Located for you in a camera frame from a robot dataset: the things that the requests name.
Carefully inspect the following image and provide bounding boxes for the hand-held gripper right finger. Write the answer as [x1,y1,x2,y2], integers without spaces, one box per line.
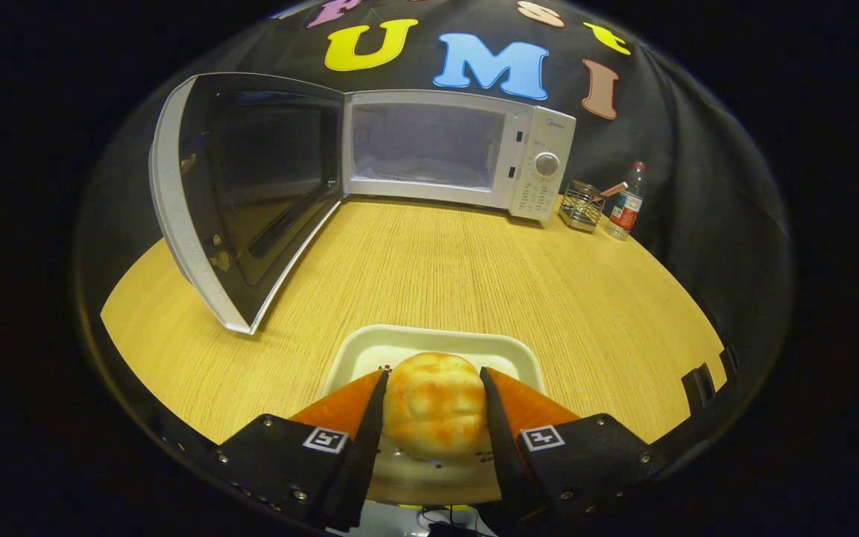
[479,365,669,537]

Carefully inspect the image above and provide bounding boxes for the golden bread bun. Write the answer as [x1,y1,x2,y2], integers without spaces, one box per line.
[383,352,490,460]

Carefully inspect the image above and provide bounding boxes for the wire mesh basket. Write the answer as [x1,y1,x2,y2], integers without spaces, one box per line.
[558,180,606,233]

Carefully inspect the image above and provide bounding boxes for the cream rectangular plate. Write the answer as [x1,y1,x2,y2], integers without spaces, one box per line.
[323,324,547,506]

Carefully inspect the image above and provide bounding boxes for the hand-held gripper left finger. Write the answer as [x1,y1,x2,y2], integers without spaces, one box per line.
[213,368,391,532]

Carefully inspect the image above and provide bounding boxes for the white microwave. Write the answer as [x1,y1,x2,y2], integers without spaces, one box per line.
[148,72,578,336]

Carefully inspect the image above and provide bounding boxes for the clear plastic water bottle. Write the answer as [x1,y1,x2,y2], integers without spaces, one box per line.
[606,161,646,241]

